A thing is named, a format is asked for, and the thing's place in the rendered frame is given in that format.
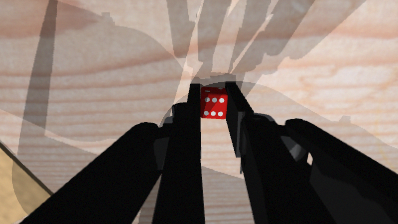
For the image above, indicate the red die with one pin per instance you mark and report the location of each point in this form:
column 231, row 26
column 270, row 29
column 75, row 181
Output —
column 213, row 102

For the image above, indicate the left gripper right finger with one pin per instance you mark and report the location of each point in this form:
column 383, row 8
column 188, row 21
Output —
column 355, row 188

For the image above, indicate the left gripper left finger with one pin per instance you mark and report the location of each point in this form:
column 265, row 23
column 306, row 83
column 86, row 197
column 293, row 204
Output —
column 114, row 186

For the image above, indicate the tan square mat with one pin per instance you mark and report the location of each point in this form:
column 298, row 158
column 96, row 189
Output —
column 21, row 192

